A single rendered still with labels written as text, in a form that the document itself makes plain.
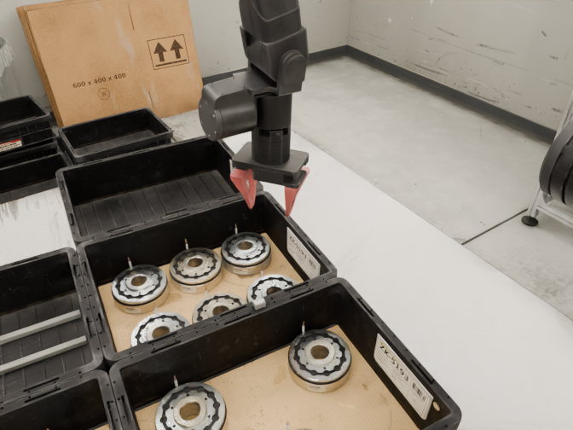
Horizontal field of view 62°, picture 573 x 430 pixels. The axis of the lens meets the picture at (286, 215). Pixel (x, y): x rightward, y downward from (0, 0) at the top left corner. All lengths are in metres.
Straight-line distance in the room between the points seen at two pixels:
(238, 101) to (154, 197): 0.65
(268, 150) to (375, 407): 0.43
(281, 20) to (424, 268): 0.79
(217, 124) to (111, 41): 2.91
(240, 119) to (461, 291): 0.75
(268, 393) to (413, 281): 0.52
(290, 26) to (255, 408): 0.55
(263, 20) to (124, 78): 2.98
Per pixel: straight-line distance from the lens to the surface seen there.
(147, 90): 3.58
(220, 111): 0.62
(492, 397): 1.04
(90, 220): 1.21
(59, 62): 3.45
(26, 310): 1.04
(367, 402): 0.81
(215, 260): 0.98
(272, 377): 0.83
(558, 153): 0.82
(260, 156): 0.69
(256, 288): 0.92
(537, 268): 2.49
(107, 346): 0.78
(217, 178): 1.28
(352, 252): 1.24
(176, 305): 0.95
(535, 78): 3.58
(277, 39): 0.61
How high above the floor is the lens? 1.51
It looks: 37 degrees down
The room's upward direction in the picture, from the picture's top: straight up
